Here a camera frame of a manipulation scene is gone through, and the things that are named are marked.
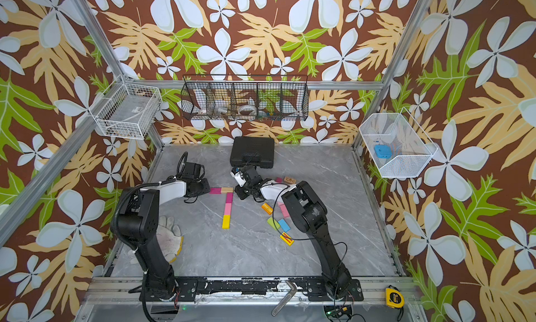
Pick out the orange block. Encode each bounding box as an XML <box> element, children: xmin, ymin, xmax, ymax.
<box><xmin>261</xmin><ymin>203</ymin><xmax>274</xmax><ymax>215</ymax></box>

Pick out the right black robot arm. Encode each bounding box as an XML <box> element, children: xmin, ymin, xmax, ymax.
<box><xmin>231</xmin><ymin>165</ymin><xmax>363</xmax><ymax>301</ymax></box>

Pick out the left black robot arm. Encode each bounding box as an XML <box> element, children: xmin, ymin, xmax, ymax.
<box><xmin>110</xmin><ymin>159</ymin><xmax>210</xmax><ymax>301</ymax></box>

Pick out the black plastic tool case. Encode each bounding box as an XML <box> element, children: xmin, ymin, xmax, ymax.
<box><xmin>230</xmin><ymin>136</ymin><xmax>275</xmax><ymax>169</ymax></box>

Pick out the monkey picture wood block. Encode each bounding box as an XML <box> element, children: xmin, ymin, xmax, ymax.
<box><xmin>283</xmin><ymin>177</ymin><xmax>297</xmax><ymax>184</ymax></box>

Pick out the pink block lower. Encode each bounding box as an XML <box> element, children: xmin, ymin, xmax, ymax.
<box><xmin>279</xmin><ymin>203</ymin><xmax>290</xmax><ymax>218</ymax></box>

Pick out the green block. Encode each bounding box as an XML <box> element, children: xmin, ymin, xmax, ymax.
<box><xmin>267</xmin><ymin>217</ymin><xmax>281</xmax><ymax>231</ymax></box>

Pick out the blue block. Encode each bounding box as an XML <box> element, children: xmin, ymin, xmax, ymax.
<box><xmin>278</xmin><ymin>219</ymin><xmax>290</xmax><ymax>233</ymax></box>

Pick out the yellow red striped block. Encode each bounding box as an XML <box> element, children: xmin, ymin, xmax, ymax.
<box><xmin>280</xmin><ymin>233</ymin><xmax>295</xmax><ymax>246</ymax></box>

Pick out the blue object in basket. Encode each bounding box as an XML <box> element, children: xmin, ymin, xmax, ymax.
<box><xmin>374</xmin><ymin>144</ymin><xmax>393</xmax><ymax>160</ymax></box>

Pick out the white mesh basket right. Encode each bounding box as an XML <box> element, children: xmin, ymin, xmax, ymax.
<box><xmin>359</xmin><ymin>109</ymin><xmax>438</xmax><ymax>180</ymax></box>

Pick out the yellow tape measure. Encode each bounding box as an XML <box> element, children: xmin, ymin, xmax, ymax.
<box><xmin>385</xmin><ymin>285</ymin><xmax>405</xmax><ymax>309</ymax></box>

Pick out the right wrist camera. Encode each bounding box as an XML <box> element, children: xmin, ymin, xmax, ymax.
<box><xmin>231</xmin><ymin>167</ymin><xmax>246</xmax><ymax>187</ymax></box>

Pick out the black wire basket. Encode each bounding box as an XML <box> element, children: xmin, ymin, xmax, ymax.
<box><xmin>179</xmin><ymin>74</ymin><xmax>310</xmax><ymax>121</ymax></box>

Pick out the white wire basket left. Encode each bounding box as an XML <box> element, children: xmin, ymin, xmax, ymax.
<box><xmin>91</xmin><ymin>76</ymin><xmax>162</xmax><ymax>140</ymax></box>

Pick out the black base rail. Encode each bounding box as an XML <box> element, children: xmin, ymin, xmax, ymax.
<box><xmin>129</xmin><ymin>276</ymin><xmax>364</xmax><ymax>302</ymax></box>

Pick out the grey metal bracket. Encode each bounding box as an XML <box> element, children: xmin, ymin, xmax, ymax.
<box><xmin>271</xmin><ymin>280</ymin><xmax>297</xmax><ymax>317</ymax></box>

